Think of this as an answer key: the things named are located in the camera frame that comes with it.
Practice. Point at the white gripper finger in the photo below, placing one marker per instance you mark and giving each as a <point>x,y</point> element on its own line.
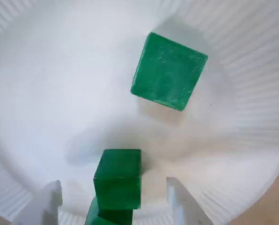
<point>46,206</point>
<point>186,208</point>

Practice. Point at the white paper plate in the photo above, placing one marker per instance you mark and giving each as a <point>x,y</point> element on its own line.
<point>60,93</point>

